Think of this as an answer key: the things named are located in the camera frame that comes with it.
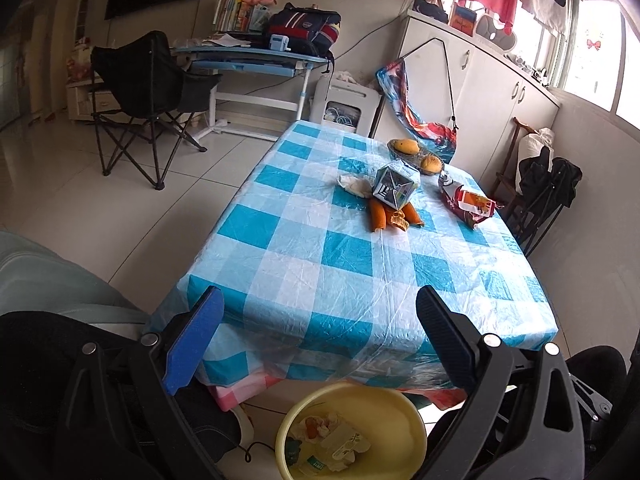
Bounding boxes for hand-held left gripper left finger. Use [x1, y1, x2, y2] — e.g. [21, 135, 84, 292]
[55, 285, 226, 480]

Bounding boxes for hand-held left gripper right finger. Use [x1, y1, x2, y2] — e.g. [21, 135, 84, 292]
[416, 285, 587, 480]

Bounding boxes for yellow plastic bucket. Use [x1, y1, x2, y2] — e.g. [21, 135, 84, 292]
[275, 381, 428, 480]

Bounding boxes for red snack packet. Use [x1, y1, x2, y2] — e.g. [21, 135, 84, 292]
[438, 172, 501, 231]

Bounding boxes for clear plastic bottle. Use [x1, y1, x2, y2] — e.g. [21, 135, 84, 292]
[300, 422, 373, 476]

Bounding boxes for white tissue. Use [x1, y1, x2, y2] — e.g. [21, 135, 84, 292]
[295, 410, 344, 441]

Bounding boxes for printed drink carton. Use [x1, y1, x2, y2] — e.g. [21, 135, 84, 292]
[372, 161, 418, 211]

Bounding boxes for small white paper scrap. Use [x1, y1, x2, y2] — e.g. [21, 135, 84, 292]
[337, 172, 375, 197]

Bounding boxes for pink checkered tablecloth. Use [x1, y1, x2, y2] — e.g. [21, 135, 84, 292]
[207, 372, 468, 412]

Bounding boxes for blue checkered plastic tablecloth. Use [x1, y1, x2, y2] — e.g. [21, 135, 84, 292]
[145, 119, 560, 391]

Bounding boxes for grey sofa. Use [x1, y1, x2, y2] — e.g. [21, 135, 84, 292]
[0, 230, 148, 323]

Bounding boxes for wooden folding chair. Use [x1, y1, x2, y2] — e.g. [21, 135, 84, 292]
[487, 117, 533, 211]

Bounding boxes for folded black chair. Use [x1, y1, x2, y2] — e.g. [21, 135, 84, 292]
[500, 156, 583, 258]

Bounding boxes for colourful hanging bag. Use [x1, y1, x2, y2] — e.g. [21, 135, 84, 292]
[376, 60, 460, 163]

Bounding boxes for white sack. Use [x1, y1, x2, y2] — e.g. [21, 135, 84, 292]
[520, 127, 556, 163]

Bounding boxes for white television cabinet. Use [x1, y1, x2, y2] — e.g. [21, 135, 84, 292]
[66, 77, 108, 121]

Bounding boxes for white small appliance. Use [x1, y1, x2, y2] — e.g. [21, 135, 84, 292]
[310, 77, 383, 136]

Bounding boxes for black folding camp chair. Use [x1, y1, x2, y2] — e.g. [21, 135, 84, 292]
[90, 31, 223, 192]

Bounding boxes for blue study desk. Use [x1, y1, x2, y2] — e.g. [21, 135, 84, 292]
[172, 42, 336, 143]

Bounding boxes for small white trinkets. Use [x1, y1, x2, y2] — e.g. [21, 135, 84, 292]
[505, 50, 551, 86]

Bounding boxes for plush toys pile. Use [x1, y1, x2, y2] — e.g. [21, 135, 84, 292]
[67, 37, 96, 81]

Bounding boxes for loose white papers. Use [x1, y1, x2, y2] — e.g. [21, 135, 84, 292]
[202, 32, 266, 50]

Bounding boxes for window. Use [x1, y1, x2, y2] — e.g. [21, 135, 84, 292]
[555, 0, 640, 131]

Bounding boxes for orange picture box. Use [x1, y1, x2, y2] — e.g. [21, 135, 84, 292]
[448, 2, 476, 36]

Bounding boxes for navy and red backpack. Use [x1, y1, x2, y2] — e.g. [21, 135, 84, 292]
[262, 4, 342, 58]

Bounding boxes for row of books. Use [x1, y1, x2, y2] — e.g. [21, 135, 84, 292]
[212, 0, 251, 33]

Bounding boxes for black bag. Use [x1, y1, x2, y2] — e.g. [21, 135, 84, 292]
[414, 0, 449, 24]

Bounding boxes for white hanging garment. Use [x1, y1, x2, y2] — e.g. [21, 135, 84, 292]
[520, 0, 568, 36]

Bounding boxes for black floor cable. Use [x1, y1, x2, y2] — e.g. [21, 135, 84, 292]
[239, 440, 281, 462]

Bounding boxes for dark wire fruit bowl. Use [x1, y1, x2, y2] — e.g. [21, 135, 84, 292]
[387, 139, 446, 175]

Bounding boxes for black hanging cord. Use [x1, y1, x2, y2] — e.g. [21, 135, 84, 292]
[400, 37, 461, 133]

